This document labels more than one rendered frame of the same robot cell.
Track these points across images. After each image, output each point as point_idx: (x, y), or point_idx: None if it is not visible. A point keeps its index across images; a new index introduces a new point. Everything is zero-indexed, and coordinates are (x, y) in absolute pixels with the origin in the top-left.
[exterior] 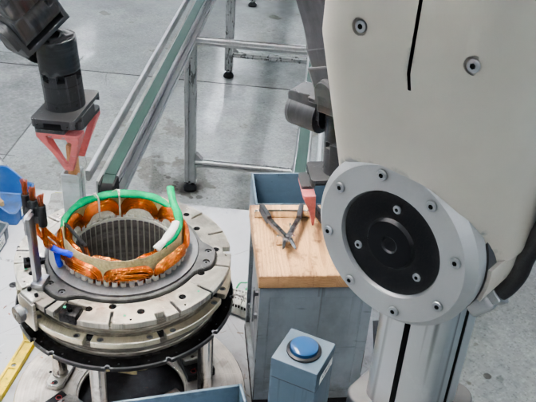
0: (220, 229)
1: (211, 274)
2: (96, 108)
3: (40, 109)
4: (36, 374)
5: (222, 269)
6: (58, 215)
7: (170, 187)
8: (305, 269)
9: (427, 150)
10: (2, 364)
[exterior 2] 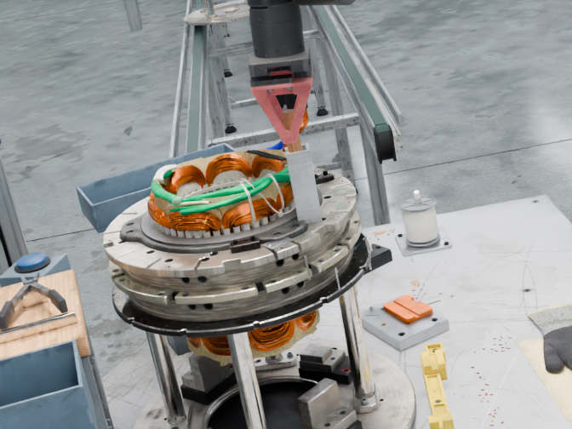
0: (118, 259)
1: (122, 223)
2: (252, 79)
3: (305, 45)
4: (397, 392)
5: (111, 229)
6: (334, 215)
7: (174, 196)
8: (14, 288)
9: None
10: (459, 408)
